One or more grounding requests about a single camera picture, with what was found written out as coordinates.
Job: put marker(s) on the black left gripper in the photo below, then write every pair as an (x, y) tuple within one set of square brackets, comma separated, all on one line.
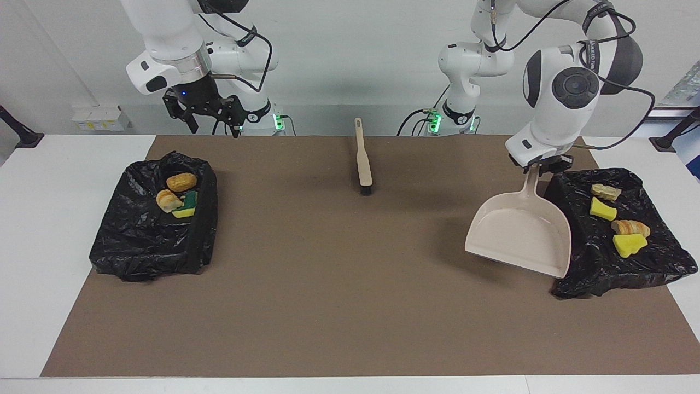
[(555, 163)]

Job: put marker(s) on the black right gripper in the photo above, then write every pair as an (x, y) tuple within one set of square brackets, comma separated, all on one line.
[(203, 98)]

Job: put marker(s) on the striped croissant bread roll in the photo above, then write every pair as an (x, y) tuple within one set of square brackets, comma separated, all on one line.
[(606, 191), (630, 227), (167, 200)]

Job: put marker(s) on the round golden bread bun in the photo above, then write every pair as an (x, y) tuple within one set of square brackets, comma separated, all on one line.
[(181, 182)]

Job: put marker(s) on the green and yellow sponge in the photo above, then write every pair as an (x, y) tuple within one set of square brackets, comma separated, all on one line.
[(189, 206), (602, 209)]

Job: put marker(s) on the beige plastic dustpan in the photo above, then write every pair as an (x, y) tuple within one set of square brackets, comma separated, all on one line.
[(519, 235)]

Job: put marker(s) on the plain yellow sponge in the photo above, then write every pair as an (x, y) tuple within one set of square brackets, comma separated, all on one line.
[(629, 244)]

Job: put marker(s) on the beige hand brush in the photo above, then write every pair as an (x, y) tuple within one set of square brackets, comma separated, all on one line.
[(363, 158)]

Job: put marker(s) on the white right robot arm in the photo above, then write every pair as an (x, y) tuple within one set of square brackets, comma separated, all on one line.
[(175, 44)]

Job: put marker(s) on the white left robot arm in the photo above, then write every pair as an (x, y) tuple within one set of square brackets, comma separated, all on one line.
[(563, 87)]

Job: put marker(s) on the black bag over pink bin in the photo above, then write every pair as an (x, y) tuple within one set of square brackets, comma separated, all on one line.
[(651, 262)]

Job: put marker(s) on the black bag lined bin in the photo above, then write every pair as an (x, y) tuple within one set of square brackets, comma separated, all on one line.
[(136, 241)]

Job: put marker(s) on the white tissue box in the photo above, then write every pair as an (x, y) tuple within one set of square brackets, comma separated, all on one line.
[(101, 117)]

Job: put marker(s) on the brown paper table mat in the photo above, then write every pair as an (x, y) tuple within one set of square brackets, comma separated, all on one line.
[(350, 328)]

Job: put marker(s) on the black camera stand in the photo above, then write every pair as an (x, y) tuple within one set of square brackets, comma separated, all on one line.
[(670, 139), (22, 134)]

